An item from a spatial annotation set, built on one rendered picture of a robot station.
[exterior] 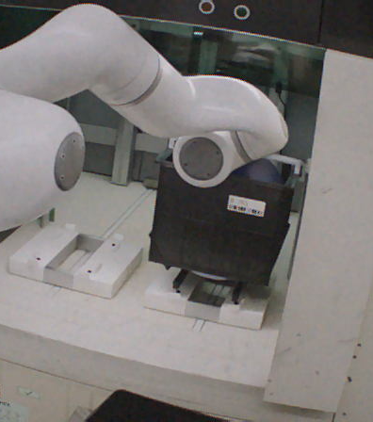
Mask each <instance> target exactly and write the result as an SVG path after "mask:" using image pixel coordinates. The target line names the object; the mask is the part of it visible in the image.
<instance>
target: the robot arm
mask: <svg viewBox="0 0 373 422"><path fill-rule="evenodd" d="M85 89H88V90H89V91H91V92H93V93H94V94H95V95H96V96H97V97H98V98H99V99H100V100H101V101H103V102H105V103H107V104H108V105H109V106H111V107H112V108H113V109H115V110H116V111H117V112H118V113H120V114H121V115H122V116H124V117H125V118H126V119H128V120H129V121H130V122H132V123H133V124H134V125H136V126H137V127H138V128H139V129H141V130H142V131H144V132H145V133H147V134H149V135H151V136H153V137H157V138H178V140H177V141H176V143H175V146H174V149H173V163H174V166H175V168H176V170H177V172H178V173H179V175H180V176H181V177H182V178H183V179H185V181H187V182H188V183H190V184H191V185H193V186H195V187H213V186H215V185H218V184H219V183H222V182H223V181H224V180H225V179H226V178H227V176H228V175H229V174H230V172H231V171H232V170H235V169H236V168H238V167H240V166H242V165H244V164H247V163H249V162H252V161H253V160H256V159H259V158H261V157H264V156H267V155H269V154H273V153H275V152H279V151H280V150H281V149H282V148H283V147H284V146H285V144H286V142H287V141H288V130H287V128H286V124H285V122H284V119H283V116H282V114H281V113H280V111H279V110H278V109H277V108H276V106H275V105H274V104H273V103H272V102H271V101H270V100H269V99H268V97H267V96H266V95H265V94H264V93H263V92H260V91H259V90H258V89H256V88H255V87H253V86H252V85H250V84H248V83H246V82H243V81H240V80H236V79H233V78H227V77H223V76H211V75H207V76H182V75H180V74H179V73H178V72H177V71H175V70H174V69H173V68H172V67H171V65H170V64H169V63H168V62H167V60H166V59H164V58H163V57H162V56H160V55H159V54H158V53H157V52H156V50H155V49H154V48H153V47H152V45H151V44H150V43H149V42H147V41H146V40H145V39H143V38H142V37H141V36H140V35H139V34H138V33H137V32H136V31H135V30H133V29H132V28H131V26H130V25H129V24H127V23H126V22H125V21H124V20H122V19H121V18H120V17H119V16H118V15H117V14H115V13H114V12H113V11H112V10H111V11H110V10H108V9H107V8H103V7H101V6H98V5H91V4H80V5H77V6H74V7H72V8H68V9H65V10H63V11H61V12H60V13H59V14H58V15H57V16H55V17H54V18H53V19H51V20H50V21H49V22H47V23H46V24H45V25H43V26H42V27H40V28H39V29H38V30H36V31H35V32H33V33H32V34H30V35H29V36H27V37H25V38H24V39H23V40H21V41H18V42H16V43H13V44H12V45H10V46H8V47H6V48H5V49H3V50H1V51H0V231H3V230H6V229H9V228H12V227H15V226H18V225H21V224H24V223H27V222H29V221H31V220H33V219H36V218H38V217H39V216H41V215H43V214H44V213H46V212H48V211H49V210H51V209H52V208H54V207H55V206H57V205H58V204H59V203H60V202H61V201H62V200H63V199H64V198H65V197H66V196H67V195H68V194H69V193H70V192H71V191H72V190H73V188H74V186H75V184H76V182H77V180H78V178H79V176H80V173H81V171H82V169H83V164H84V159H85V154H86V150H85V142H84V138H83V135H82V133H81V130H80V129H81V127H80V126H79V124H78V123H77V121H76V120H75V118H74V117H73V116H72V115H71V114H70V113H68V112H67V111H66V110H65V109H63V108H61V107H60V106H58V105H53V104H52V103H54V102H57V101H61V100H63V99H64V98H66V97H68V96H71V95H74V94H76V93H78V92H81V91H83V90H85Z"/></svg>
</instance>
